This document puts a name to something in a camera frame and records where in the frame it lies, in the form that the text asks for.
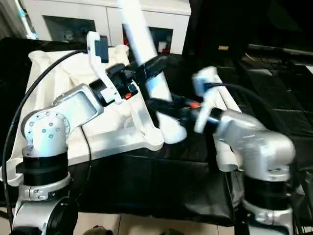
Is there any white plastic table top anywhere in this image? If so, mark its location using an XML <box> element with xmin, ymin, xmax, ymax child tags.
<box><xmin>4</xmin><ymin>45</ymin><xmax>165</xmax><ymax>189</ymax></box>

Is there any black work mat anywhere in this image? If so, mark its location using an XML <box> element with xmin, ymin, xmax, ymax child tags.
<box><xmin>0</xmin><ymin>36</ymin><xmax>313</xmax><ymax>226</ymax></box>

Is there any white glass door cabinet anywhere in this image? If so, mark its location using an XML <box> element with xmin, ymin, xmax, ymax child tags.
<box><xmin>29</xmin><ymin>0</ymin><xmax>192</xmax><ymax>55</ymax></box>

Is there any grey curtain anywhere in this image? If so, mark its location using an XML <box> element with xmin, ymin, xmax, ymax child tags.
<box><xmin>0</xmin><ymin>0</ymin><xmax>27</xmax><ymax>40</ymax></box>

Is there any dark left robot foot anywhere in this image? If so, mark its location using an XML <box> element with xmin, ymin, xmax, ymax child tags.
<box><xmin>84</xmin><ymin>225</ymin><xmax>114</xmax><ymax>235</ymax></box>

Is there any black right camera cable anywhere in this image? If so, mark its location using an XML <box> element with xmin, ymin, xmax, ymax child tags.
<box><xmin>207</xmin><ymin>83</ymin><xmax>294</xmax><ymax>147</ymax></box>

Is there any black camera cable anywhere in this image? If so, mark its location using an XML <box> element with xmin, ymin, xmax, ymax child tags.
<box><xmin>207</xmin><ymin>83</ymin><xmax>294</xmax><ymax>147</ymax></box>
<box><xmin>1</xmin><ymin>48</ymin><xmax>89</xmax><ymax>235</ymax></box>

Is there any black left camera cable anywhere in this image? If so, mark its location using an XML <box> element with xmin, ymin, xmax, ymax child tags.
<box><xmin>1</xmin><ymin>48</ymin><xmax>89</xmax><ymax>235</ymax></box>

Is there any thin black cable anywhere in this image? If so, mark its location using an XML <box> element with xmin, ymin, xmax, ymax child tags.
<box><xmin>80</xmin><ymin>126</ymin><xmax>93</xmax><ymax>163</ymax></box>

